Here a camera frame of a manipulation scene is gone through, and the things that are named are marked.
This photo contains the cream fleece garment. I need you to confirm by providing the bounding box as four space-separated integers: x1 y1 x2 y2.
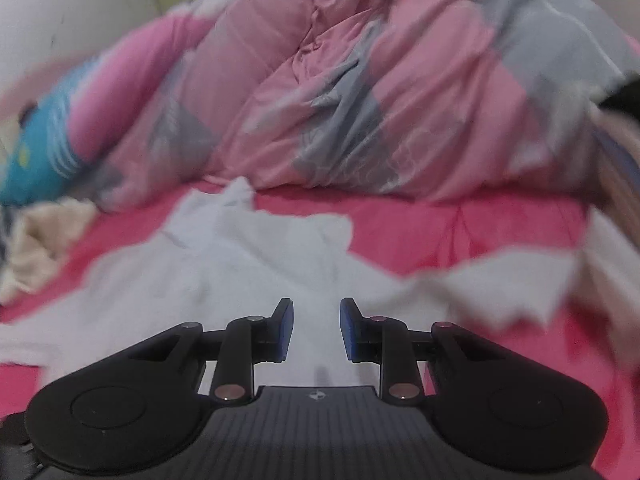
0 197 98 306

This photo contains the pink floral blanket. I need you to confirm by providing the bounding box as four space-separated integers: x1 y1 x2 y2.
0 187 640 480

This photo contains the pink grey quilt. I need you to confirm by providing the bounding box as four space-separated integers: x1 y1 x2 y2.
95 0 640 211

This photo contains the blue pink cartoon pillow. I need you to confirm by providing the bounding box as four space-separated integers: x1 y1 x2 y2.
0 15 216 206

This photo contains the black folded garment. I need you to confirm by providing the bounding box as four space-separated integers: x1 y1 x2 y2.
595 76 640 123

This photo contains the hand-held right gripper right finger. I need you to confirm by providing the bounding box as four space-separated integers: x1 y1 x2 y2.
341 298 536 404

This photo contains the stack of folded clothes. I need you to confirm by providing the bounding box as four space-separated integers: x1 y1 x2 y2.
587 110 640 221

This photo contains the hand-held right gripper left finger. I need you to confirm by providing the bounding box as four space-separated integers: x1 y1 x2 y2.
100 298 294 404

